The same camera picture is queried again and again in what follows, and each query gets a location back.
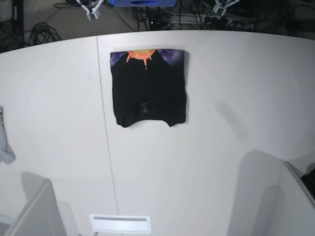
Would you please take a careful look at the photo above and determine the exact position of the black T-shirt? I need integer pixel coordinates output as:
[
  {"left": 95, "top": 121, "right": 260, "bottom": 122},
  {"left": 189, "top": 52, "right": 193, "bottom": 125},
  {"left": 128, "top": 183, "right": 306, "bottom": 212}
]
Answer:
[{"left": 110, "top": 49, "right": 187, "bottom": 128}]

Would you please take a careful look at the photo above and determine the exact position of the blue box with oval logo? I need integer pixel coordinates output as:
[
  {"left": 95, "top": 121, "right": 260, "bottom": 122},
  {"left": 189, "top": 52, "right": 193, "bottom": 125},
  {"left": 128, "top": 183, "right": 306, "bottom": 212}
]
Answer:
[{"left": 113, "top": 0, "right": 177, "bottom": 7}]

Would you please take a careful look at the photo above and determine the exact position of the white partition left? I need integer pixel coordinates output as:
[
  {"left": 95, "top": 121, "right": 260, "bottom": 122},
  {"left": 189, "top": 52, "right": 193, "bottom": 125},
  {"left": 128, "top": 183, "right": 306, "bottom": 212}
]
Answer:
[{"left": 0, "top": 171, "right": 79, "bottom": 236}]

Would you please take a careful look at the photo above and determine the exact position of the white partition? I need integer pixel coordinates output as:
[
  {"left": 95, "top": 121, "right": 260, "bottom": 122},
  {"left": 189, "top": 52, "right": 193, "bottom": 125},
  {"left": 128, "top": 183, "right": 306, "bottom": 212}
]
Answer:
[
  {"left": 252, "top": 162, "right": 315, "bottom": 236},
  {"left": 0, "top": 171, "right": 79, "bottom": 236}
]

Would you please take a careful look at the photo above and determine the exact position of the grey cloth at table edge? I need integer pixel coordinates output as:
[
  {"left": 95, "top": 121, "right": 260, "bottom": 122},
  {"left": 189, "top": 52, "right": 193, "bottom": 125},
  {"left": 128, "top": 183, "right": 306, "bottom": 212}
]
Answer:
[{"left": 0, "top": 107, "right": 16, "bottom": 165}]

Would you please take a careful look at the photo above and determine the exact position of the white partition right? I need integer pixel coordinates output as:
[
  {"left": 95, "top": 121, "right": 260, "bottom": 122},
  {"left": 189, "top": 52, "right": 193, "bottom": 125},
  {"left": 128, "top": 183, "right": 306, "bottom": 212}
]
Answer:
[{"left": 252, "top": 162, "right": 315, "bottom": 236}]

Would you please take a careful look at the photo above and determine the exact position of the black keyboard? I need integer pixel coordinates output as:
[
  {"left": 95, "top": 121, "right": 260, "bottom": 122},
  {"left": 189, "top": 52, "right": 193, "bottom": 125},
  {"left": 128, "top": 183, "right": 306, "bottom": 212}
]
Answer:
[{"left": 301, "top": 169, "right": 315, "bottom": 197}]

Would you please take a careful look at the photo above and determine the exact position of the white cable slot plate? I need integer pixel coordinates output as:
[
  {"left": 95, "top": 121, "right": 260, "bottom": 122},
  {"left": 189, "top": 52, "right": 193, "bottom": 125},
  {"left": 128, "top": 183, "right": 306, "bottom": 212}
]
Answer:
[{"left": 90, "top": 214, "right": 151, "bottom": 234}]

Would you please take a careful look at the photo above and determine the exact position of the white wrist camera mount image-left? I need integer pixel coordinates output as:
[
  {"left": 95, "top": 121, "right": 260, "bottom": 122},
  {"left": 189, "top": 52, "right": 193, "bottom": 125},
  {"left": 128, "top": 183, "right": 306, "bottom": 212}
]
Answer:
[{"left": 76, "top": 0, "right": 104, "bottom": 20}]

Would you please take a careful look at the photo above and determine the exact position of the white wrist camera mount image-right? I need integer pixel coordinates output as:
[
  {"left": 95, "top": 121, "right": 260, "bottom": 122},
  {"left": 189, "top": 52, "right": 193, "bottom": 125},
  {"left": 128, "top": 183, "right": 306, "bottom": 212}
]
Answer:
[{"left": 213, "top": 0, "right": 240, "bottom": 16}]

